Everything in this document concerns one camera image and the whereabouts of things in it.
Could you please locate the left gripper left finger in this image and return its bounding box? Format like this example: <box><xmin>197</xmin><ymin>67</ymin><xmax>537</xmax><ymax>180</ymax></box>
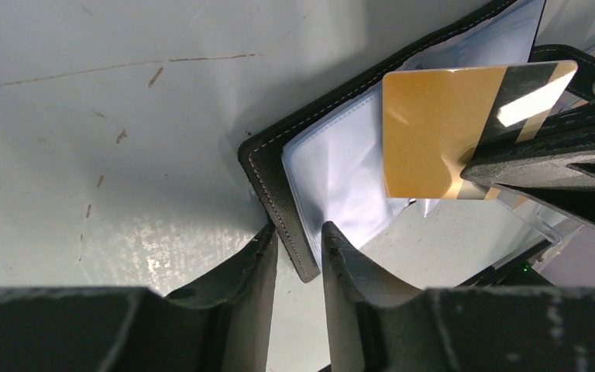
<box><xmin>0</xmin><ymin>224</ymin><xmax>278</xmax><ymax>371</ymax></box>

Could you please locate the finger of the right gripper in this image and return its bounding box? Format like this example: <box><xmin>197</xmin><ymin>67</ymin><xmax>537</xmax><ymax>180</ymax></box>
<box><xmin>461</xmin><ymin>102</ymin><xmax>595</xmax><ymax>227</ymax></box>

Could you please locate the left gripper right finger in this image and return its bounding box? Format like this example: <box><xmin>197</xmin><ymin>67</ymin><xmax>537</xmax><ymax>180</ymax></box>
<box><xmin>322</xmin><ymin>222</ymin><xmax>595</xmax><ymax>371</ymax></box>

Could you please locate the black card holder wallet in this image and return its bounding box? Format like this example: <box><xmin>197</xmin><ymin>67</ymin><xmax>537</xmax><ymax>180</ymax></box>
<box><xmin>238</xmin><ymin>1</ymin><xmax>595</xmax><ymax>283</ymax></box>

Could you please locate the clear plastic card tray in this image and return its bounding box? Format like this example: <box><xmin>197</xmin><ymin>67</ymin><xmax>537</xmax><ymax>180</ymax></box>
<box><xmin>495</xmin><ymin>191</ymin><xmax>583</xmax><ymax>246</ymax></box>

